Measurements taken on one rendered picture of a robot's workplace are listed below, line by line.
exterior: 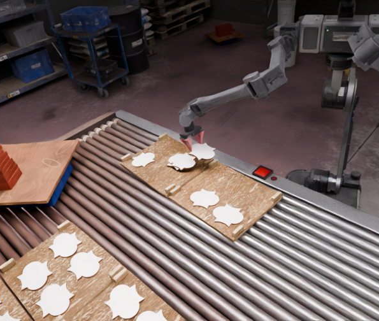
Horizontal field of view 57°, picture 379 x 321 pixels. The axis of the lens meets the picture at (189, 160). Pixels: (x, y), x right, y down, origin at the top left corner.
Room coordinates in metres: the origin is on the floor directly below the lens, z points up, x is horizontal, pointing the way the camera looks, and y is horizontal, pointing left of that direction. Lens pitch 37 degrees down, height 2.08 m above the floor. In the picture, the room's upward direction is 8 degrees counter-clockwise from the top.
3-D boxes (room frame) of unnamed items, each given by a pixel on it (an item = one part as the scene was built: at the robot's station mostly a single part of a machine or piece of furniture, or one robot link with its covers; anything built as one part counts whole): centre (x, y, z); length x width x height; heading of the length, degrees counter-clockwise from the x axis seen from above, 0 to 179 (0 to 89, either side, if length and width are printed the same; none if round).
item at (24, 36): (5.34, 2.08, 0.76); 0.50 x 0.36 x 0.24; 139
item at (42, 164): (1.52, 0.89, 1.03); 0.50 x 0.50 x 0.02; 82
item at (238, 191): (1.21, -0.14, 0.93); 0.41 x 0.35 x 0.02; 39
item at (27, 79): (5.33, 2.16, 0.32); 0.50 x 0.41 x 0.37; 129
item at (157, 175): (1.54, 0.12, 0.93); 0.41 x 0.35 x 0.02; 37
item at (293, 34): (1.70, -0.56, 1.45); 0.09 x 0.08 x 0.12; 63
